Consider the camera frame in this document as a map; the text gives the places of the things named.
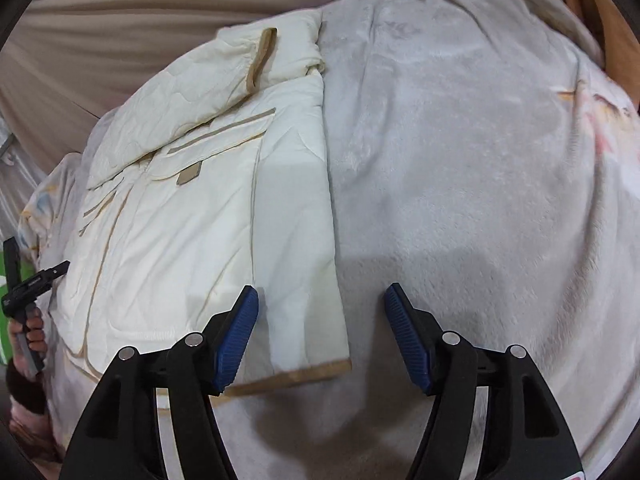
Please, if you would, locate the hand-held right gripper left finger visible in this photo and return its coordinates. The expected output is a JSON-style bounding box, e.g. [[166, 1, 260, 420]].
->
[[59, 285, 260, 480]]

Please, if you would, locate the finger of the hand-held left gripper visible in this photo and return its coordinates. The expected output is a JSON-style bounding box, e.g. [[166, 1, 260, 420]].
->
[[39, 261, 71, 285]]

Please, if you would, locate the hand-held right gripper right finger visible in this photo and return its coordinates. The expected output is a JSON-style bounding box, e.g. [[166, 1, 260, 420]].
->
[[383, 283, 586, 480]]

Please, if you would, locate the cream quilted jacket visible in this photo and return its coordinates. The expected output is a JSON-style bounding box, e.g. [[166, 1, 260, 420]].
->
[[47, 12, 353, 411]]

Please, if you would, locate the person's left forearm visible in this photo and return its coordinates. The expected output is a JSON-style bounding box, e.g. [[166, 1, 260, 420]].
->
[[0, 359, 63, 466]]

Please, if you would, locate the person's left hand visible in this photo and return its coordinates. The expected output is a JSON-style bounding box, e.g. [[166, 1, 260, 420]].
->
[[9, 305, 47, 361]]

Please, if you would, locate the green plastic object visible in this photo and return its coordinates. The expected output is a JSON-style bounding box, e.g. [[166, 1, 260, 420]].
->
[[0, 252, 22, 366]]

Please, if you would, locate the white translucent plastic sheet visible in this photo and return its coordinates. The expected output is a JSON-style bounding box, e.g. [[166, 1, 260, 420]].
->
[[0, 120, 38, 241]]

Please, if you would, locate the grey fleece printed blanket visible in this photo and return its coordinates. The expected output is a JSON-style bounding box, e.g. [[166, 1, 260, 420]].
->
[[17, 0, 640, 480]]

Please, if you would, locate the beige bed sheet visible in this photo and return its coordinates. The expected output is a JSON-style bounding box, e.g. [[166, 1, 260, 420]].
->
[[0, 0, 431, 171]]

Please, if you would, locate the orange-brown cloth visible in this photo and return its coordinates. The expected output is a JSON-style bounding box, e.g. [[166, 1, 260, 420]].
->
[[555, 0, 640, 111]]

